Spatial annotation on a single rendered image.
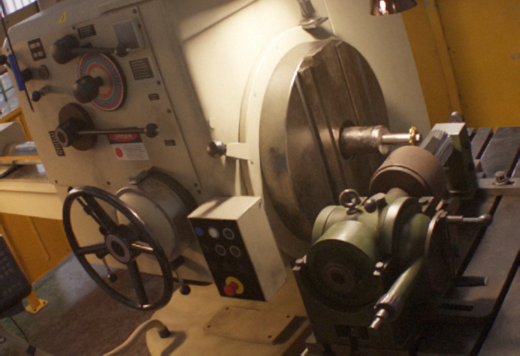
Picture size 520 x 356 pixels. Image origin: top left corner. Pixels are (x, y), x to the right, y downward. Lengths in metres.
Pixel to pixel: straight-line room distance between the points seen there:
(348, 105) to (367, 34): 0.45
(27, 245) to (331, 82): 3.13
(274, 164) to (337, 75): 0.33
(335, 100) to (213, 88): 0.37
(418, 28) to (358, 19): 1.74
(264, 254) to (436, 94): 2.61
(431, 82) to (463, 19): 0.49
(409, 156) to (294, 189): 0.30
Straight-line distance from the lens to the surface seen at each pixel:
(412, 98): 2.65
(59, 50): 1.86
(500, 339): 1.57
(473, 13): 3.90
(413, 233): 1.55
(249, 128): 1.78
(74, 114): 2.00
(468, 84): 4.07
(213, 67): 1.73
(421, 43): 4.08
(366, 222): 1.59
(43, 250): 4.77
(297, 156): 1.80
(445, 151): 1.98
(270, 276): 1.74
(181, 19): 1.66
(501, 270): 1.79
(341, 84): 1.97
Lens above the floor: 2.03
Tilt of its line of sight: 20 degrees down
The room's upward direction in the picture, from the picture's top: 19 degrees counter-clockwise
